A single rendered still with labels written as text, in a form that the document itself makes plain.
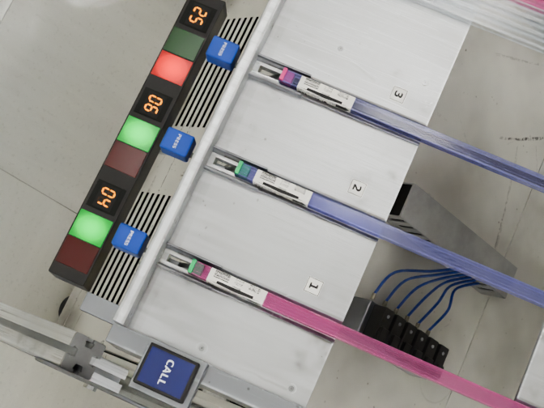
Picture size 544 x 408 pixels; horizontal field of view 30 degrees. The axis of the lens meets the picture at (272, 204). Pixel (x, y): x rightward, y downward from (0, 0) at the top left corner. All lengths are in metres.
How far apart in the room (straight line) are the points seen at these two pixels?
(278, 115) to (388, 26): 0.15
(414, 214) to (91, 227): 0.47
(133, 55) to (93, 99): 0.11
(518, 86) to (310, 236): 0.63
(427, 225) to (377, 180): 0.33
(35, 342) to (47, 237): 0.65
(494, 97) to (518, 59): 0.08
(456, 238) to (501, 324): 0.23
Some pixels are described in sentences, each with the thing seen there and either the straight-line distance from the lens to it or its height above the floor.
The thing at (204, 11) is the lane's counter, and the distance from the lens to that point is 1.11.
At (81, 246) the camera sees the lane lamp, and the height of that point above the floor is 0.66.
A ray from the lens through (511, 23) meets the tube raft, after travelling 1.10.
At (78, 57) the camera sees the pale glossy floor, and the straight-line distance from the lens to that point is 1.78.
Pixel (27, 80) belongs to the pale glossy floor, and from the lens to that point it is 1.73.
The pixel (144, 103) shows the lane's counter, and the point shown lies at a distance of 1.07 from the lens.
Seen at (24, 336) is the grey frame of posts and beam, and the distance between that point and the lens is 1.16.
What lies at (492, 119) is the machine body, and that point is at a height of 0.62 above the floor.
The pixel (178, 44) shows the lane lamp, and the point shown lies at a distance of 1.09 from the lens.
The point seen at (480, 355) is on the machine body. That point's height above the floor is 0.62.
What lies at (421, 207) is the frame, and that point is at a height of 0.66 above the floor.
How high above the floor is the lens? 1.56
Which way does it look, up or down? 50 degrees down
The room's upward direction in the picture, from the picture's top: 98 degrees clockwise
